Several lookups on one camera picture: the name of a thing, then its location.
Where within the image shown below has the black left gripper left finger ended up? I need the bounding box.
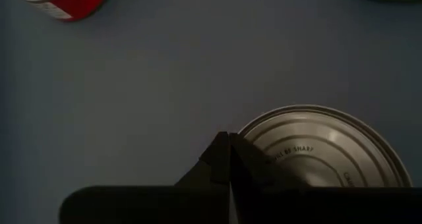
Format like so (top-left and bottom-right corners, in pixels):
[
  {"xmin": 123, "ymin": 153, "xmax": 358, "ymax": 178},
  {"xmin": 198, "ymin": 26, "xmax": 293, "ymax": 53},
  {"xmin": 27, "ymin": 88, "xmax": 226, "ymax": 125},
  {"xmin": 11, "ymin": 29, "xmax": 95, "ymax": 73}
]
[{"xmin": 59, "ymin": 131, "xmax": 231, "ymax": 224}]

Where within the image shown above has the blue table mat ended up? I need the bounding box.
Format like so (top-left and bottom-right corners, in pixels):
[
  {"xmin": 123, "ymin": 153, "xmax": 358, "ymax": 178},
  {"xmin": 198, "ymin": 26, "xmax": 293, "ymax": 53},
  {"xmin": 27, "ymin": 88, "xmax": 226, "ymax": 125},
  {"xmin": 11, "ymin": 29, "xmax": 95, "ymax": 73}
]
[{"xmin": 0, "ymin": 0, "xmax": 422, "ymax": 224}]

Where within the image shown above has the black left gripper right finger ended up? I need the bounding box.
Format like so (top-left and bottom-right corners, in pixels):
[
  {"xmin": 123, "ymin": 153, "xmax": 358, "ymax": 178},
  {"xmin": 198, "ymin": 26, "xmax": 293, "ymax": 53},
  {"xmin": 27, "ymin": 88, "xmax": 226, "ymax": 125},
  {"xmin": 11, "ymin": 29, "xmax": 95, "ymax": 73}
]
[{"xmin": 229, "ymin": 133, "xmax": 422, "ymax": 224}]

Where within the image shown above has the red label seafood can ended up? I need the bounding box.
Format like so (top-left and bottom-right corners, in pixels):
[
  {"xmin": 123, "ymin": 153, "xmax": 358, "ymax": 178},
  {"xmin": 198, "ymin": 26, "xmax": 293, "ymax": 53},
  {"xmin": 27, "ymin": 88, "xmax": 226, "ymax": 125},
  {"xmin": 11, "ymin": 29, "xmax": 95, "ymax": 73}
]
[
  {"xmin": 237, "ymin": 104, "xmax": 413, "ymax": 188},
  {"xmin": 9, "ymin": 0, "xmax": 113, "ymax": 22}
]

